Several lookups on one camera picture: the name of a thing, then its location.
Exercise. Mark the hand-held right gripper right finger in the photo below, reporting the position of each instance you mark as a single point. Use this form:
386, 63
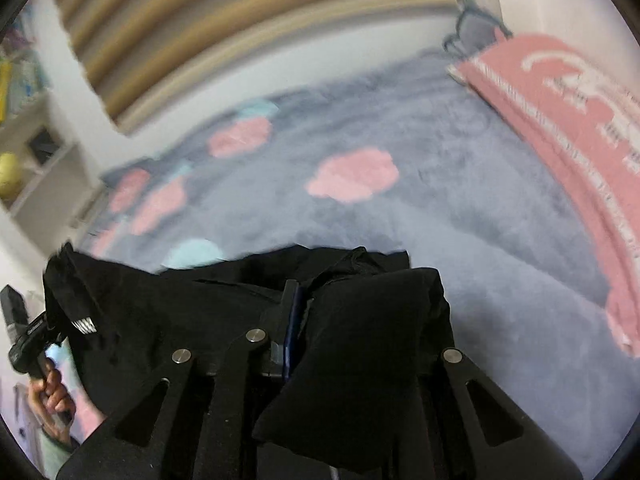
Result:
452, 366

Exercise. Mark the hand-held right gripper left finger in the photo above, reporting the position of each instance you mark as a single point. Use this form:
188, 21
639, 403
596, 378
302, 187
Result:
291, 325

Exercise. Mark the black hooded jacket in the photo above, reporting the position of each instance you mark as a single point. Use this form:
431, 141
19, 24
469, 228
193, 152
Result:
350, 360

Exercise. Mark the person's left forearm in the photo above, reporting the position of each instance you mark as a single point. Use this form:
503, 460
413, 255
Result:
52, 452

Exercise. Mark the person's left hand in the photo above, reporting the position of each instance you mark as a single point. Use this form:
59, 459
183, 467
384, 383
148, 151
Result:
52, 397

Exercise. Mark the grey floral blanket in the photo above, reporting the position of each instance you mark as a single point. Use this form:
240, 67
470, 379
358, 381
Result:
390, 210

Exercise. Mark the yellow globe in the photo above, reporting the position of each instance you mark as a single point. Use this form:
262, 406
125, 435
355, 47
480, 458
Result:
10, 175

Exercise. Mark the pink pillow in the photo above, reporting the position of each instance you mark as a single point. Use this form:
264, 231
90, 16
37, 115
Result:
565, 150

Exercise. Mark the row of books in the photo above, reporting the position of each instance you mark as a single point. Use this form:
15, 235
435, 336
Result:
17, 75

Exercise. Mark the striped window blind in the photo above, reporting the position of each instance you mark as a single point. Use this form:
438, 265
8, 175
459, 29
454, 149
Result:
225, 25

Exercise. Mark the grey cat-ear cushion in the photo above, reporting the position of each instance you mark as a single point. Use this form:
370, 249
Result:
472, 35

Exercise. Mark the white wall shelf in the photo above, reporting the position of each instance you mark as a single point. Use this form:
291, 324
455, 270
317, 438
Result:
35, 135

